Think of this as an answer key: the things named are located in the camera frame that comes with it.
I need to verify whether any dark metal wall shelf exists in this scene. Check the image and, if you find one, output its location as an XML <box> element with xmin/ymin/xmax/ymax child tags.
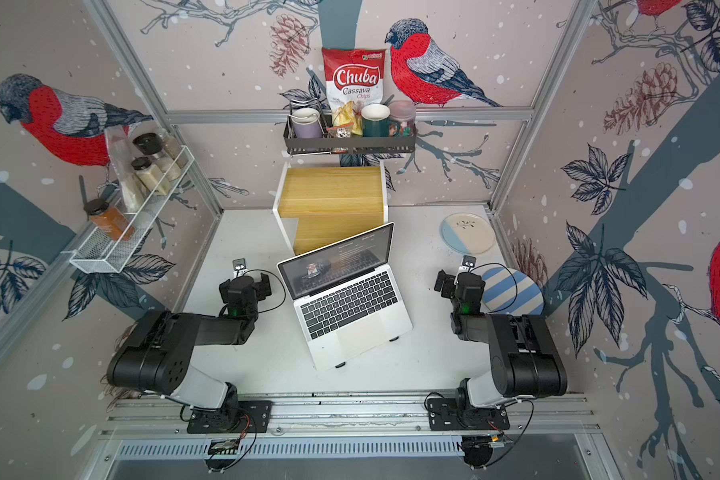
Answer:
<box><xmin>283</xmin><ymin>114</ymin><xmax>418</xmax><ymax>156</ymax></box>

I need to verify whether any small snack packet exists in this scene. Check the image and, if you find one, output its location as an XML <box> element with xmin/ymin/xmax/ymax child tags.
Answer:
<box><xmin>328</xmin><ymin>122</ymin><xmax>355</xmax><ymax>139</ymax></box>

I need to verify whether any orange spice jar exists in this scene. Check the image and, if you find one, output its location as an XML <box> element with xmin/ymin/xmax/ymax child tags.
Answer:
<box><xmin>84</xmin><ymin>198</ymin><xmax>135</xmax><ymax>241</ymax></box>

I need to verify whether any silver laptop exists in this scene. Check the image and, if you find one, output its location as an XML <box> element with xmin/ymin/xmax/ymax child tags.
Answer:
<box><xmin>277</xmin><ymin>222</ymin><xmax>413</xmax><ymax>371</ymax></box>

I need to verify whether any green mug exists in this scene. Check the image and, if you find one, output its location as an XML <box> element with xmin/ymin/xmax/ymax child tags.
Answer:
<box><xmin>361</xmin><ymin>104</ymin><xmax>390</xmax><ymax>138</ymax></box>

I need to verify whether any white wire wall rack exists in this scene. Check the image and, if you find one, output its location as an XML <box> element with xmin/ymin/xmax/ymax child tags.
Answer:
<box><xmin>69</xmin><ymin>145</ymin><xmax>195</xmax><ymax>274</ymax></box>

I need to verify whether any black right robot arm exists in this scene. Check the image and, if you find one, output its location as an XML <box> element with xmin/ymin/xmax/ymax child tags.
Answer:
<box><xmin>434</xmin><ymin>270</ymin><xmax>568</xmax><ymax>411</ymax></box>

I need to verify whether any black lid spice jar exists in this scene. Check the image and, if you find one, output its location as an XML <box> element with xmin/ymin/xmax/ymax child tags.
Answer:
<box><xmin>131</xmin><ymin>156</ymin><xmax>170</xmax><ymax>196</ymax></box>

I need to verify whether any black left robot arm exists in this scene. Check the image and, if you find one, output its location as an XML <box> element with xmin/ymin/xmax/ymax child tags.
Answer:
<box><xmin>106</xmin><ymin>270</ymin><xmax>274</xmax><ymax>412</ymax></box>

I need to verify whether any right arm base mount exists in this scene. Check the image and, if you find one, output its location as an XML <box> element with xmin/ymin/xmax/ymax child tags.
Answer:
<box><xmin>423</xmin><ymin>392</ymin><xmax>510</xmax><ymax>431</ymax></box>

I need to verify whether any lilac mug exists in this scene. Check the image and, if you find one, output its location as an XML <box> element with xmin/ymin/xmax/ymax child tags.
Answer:
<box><xmin>289</xmin><ymin>107</ymin><xmax>324</xmax><ymax>139</ymax></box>

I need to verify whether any wooden two-tier shelf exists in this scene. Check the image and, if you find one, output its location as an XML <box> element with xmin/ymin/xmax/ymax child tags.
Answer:
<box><xmin>272</xmin><ymin>163</ymin><xmax>388</xmax><ymax>255</ymax></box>

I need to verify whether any blue striped plate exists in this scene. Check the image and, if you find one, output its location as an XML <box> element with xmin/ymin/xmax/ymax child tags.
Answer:
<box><xmin>481</xmin><ymin>265</ymin><xmax>544</xmax><ymax>316</ymax></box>

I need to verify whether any tall black lid jar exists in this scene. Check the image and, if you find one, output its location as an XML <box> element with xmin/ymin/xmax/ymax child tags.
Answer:
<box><xmin>132</xmin><ymin>133</ymin><xmax>181</xmax><ymax>181</ymax></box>

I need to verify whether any cream and blue plate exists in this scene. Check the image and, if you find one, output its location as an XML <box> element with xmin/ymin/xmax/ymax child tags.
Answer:
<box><xmin>439</xmin><ymin>212</ymin><xmax>496</xmax><ymax>256</ymax></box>

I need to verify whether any red cassava chips bag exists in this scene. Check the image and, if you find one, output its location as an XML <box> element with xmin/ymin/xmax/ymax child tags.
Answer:
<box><xmin>322</xmin><ymin>47</ymin><xmax>386</xmax><ymax>118</ymax></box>

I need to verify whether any pink lidded jar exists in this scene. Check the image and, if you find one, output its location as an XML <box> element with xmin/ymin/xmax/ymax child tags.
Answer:
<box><xmin>388</xmin><ymin>100</ymin><xmax>416</xmax><ymax>137</ymax></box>

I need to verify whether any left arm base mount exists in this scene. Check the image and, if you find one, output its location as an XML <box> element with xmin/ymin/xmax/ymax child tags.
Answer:
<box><xmin>187</xmin><ymin>400</ymin><xmax>274</xmax><ymax>434</ymax></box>

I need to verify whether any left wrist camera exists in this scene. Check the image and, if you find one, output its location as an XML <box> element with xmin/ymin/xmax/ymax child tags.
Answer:
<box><xmin>233</xmin><ymin>258</ymin><xmax>247</xmax><ymax>275</ymax></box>

